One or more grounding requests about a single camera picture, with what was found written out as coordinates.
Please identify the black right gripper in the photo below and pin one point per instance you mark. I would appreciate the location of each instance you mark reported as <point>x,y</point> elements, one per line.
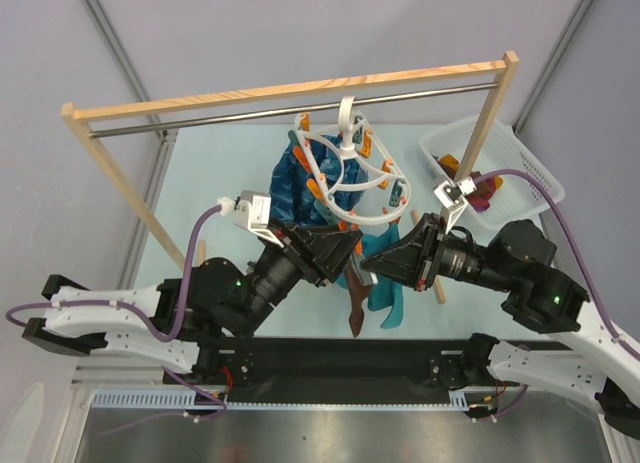
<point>427,253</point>

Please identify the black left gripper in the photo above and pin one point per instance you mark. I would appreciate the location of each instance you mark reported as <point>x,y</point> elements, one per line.
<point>322,251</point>

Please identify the orange front hanger clip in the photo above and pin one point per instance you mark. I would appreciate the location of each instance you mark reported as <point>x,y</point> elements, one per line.
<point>347,226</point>

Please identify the brown grey sock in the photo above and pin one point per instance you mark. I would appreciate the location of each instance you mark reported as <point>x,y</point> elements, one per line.
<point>359,284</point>

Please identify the white round clip hanger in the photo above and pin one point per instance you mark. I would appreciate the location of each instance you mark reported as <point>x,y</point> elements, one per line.
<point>348,159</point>

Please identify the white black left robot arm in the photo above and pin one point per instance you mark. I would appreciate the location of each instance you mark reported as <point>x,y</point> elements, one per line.
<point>175,323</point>

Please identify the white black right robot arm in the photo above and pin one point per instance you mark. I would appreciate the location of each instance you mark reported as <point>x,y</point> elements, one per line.
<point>541,298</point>

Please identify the socks pile in basket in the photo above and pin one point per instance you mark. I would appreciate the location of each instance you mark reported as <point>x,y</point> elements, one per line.
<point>485,190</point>

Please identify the teal plain cloth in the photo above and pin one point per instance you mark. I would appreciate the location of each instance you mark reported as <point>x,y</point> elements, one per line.
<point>386,294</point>

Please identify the dark blue patterned cloth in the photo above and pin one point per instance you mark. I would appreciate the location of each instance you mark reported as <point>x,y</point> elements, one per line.
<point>293,201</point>

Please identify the white perforated plastic basket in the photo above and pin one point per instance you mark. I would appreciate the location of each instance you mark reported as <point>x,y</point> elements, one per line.
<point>516,198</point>

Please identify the steel hanging rod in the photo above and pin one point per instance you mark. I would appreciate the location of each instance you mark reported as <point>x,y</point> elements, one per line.
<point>286,111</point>

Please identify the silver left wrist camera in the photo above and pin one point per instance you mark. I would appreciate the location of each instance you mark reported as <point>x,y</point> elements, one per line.
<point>252,213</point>

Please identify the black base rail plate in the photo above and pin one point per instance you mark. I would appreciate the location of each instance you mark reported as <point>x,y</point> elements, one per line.
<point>359,374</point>

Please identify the wooden clothes rack frame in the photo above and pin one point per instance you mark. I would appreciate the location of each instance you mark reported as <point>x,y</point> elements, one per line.
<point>79,120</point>

